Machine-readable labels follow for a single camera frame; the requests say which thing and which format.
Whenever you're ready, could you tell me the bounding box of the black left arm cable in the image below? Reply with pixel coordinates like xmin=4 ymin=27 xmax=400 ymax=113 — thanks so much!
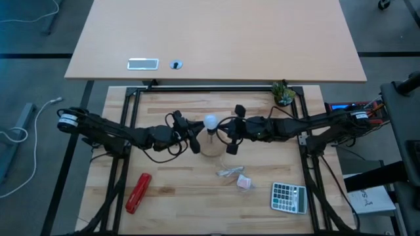
xmin=140 ymin=112 xmax=190 ymax=165

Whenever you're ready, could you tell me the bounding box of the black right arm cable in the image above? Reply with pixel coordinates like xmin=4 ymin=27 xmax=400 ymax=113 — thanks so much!
xmin=216 ymin=115 xmax=246 ymax=147

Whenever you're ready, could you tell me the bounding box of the white paper bag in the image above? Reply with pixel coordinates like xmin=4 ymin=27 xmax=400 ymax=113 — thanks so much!
xmin=346 ymin=185 xmax=397 ymax=216

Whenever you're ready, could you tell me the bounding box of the black office chair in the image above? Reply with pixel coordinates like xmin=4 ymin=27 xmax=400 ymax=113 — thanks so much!
xmin=343 ymin=71 xmax=420 ymax=236

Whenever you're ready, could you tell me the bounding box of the white lightbulb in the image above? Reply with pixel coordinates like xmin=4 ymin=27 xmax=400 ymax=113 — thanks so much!
xmin=203 ymin=114 xmax=219 ymax=130

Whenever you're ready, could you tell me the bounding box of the black aluminium rig frame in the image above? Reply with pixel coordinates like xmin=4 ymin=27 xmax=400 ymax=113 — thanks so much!
xmin=77 ymin=85 xmax=359 ymax=236

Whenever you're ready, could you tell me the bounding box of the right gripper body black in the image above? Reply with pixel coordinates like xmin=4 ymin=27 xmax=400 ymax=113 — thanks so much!
xmin=226 ymin=104 xmax=253 ymax=155

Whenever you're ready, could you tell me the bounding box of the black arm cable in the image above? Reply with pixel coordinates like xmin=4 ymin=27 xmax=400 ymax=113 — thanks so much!
xmin=216 ymin=115 xmax=246 ymax=147
xmin=140 ymin=112 xmax=190 ymax=165

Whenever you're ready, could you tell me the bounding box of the clear lamp power cable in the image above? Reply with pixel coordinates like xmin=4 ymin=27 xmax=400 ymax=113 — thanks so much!
xmin=215 ymin=156 xmax=247 ymax=180

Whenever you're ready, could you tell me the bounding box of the grey metal table foot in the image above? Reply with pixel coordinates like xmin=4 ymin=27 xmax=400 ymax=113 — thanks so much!
xmin=0 ymin=103 xmax=37 ymax=184

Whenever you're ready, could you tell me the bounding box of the wooden-base table lamp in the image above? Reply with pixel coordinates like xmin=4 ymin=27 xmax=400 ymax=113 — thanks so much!
xmin=199 ymin=126 xmax=228 ymax=158

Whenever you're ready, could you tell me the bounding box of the thin white floor cable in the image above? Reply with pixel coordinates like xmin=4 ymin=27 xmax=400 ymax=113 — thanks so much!
xmin=0 ymin=0 xmax=60 ymax=24

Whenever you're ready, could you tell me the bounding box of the clear lamp plug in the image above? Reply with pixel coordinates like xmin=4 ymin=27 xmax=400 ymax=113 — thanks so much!
xmin=236 ymin=174 xmax=253 ymax=192

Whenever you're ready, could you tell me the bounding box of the small potted succulent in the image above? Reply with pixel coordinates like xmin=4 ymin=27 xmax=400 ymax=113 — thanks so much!
xmin=270 ymin=79 xmax=297 ymax=108

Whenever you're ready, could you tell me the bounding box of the grey desk calculator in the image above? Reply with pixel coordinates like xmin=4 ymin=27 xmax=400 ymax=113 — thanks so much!
xmin=270 ymin=182 xmax=308 ymax=215

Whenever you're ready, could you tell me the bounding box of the red device with blue display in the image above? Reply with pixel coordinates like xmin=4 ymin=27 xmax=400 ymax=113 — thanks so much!
xmin=324 ymin=100 xmax=385 ymax=126

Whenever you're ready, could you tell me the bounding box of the red stapler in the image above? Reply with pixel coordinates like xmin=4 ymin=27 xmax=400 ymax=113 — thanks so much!
xmin=125 ymin=172 xmax=153 ymax=215

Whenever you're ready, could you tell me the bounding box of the silver desk outlet plate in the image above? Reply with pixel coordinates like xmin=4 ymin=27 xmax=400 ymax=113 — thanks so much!
xmin=127 ymin=58 xmax=159 ymax=71

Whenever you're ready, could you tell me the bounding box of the beige desk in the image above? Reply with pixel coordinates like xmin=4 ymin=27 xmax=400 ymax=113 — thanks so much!
xmin=64 ymin=0 xmax=368 ymax=83

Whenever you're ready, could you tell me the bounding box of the white floor cable with plug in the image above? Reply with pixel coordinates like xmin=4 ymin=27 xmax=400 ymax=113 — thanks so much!
xmin=0 ymin=96 xmax=64 ymax=199

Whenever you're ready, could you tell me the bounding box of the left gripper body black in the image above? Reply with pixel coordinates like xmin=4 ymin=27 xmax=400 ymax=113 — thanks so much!
xmin=171 ymin=109 xmax=201 ymax=155

